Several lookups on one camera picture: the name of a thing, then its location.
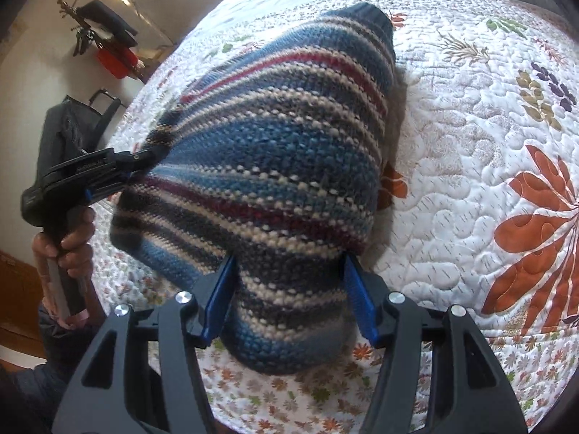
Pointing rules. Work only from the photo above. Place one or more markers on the coat rack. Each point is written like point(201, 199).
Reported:
point(77, 18)

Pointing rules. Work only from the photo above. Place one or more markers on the dark suitcase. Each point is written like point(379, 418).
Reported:
point(68, 122)

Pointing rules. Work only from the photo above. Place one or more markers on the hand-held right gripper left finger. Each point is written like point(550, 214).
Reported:
point(221, 298)

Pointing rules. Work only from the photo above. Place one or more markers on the black hanging garment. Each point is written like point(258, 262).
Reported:
point(108, 20)

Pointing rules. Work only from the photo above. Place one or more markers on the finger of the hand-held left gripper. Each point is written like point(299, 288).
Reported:
point(106, 189)
point(135, 160)

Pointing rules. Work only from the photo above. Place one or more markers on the wooden furniture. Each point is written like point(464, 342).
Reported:
point(18, 289)

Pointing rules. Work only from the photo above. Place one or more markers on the red bag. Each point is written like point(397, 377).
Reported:
point(117, 63)

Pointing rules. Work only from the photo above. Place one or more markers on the person's left hand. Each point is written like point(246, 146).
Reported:
point(79, 244)

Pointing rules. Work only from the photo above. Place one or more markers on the striped knit sweater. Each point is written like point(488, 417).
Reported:
point(271, 167)

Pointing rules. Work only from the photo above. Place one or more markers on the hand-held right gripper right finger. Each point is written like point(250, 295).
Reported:
point(359, 298)

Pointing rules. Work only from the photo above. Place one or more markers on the person's left forearm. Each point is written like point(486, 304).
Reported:
point(45, 352)

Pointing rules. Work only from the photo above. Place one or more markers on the white floral quilt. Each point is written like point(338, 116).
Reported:
point(452, 190)

